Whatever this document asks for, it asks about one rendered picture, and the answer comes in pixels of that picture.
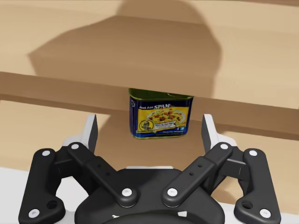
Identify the pale wooden shelf unit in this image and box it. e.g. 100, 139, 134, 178
0, 0, 299, 208

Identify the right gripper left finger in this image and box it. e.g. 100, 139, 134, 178
18, 113, 139, 224

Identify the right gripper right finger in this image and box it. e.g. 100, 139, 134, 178
161, 113, 282, 224

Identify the green and blue rectangular can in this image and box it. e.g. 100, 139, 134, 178
128, 88, 194, 140

